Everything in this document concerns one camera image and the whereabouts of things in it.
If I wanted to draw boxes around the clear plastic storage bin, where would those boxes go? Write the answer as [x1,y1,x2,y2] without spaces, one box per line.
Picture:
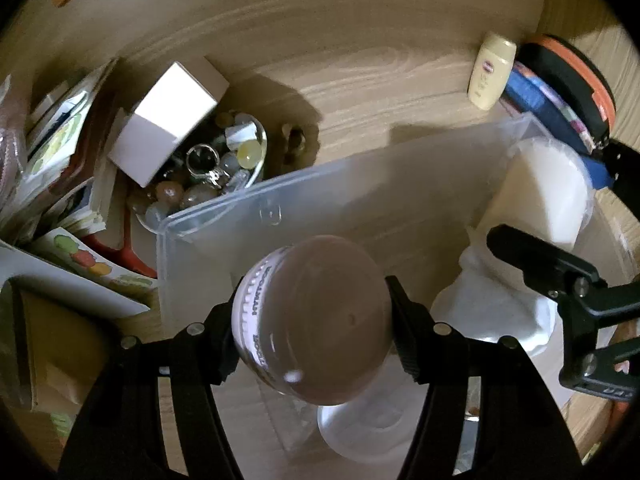
[156,112,601,476]

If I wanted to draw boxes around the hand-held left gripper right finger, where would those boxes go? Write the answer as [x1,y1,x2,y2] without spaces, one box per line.
[385,275,584,480]

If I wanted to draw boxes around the clear plastic bottle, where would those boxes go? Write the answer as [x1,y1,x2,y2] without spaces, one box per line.
[231,235,392,406]

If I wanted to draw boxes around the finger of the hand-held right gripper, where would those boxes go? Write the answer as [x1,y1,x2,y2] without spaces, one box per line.
[595,139,640,206]
[486,224,640,403]

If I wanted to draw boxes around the cream lotion bottle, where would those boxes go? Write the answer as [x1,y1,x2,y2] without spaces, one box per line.
[466,31,517,111]

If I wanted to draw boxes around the stack of fruit-printed packets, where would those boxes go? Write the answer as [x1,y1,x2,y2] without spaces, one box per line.
[0,57,131,241]

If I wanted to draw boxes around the small white box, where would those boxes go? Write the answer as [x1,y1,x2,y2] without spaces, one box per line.
[107,56,230,188]

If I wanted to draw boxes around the small brown trinket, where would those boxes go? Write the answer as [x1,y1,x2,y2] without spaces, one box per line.
[280,122,308,161]

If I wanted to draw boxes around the black orange round case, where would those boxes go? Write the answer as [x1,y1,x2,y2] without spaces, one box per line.
[517,34,616,153]

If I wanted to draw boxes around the glass bowl of beads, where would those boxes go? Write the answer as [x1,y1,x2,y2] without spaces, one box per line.
[127,112,268,233]

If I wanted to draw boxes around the wooden desk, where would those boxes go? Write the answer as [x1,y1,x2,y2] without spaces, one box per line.
[10,0,640,480]

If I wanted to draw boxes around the blue pencil case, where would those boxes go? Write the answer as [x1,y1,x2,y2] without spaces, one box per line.
[500,62,613,188]

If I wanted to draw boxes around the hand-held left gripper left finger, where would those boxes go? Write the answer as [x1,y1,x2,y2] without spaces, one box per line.
[55,275,251,480]

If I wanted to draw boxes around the white padded roll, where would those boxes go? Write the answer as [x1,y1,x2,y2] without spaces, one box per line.
[492,137,596,256]

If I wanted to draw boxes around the white cloth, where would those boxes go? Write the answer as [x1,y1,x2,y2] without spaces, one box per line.
[430,227,558,356]

